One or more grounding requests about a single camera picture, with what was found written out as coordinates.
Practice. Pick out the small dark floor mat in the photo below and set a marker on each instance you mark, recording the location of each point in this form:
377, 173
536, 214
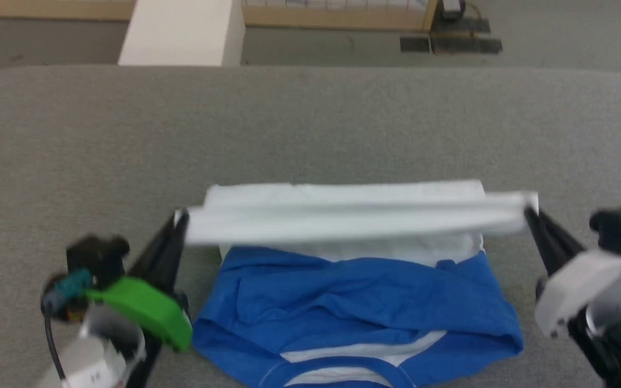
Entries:
414, 44

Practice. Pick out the teal left camera connector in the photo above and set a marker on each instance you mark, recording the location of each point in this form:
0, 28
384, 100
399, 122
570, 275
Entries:
68, 288

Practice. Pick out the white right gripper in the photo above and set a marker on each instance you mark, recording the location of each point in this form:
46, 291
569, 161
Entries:
585, 285

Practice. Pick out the blue and white shirt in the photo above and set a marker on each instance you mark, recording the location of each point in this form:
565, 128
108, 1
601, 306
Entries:
359, 302

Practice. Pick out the large dark floor mat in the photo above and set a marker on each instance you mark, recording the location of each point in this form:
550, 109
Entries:
464, 40

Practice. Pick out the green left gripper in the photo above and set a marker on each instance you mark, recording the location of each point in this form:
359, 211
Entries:
146, 307

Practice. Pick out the white square pillar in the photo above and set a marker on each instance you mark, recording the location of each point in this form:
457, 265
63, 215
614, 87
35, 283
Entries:
181, 32

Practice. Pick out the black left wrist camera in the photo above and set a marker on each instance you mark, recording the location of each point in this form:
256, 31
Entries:
97, 256

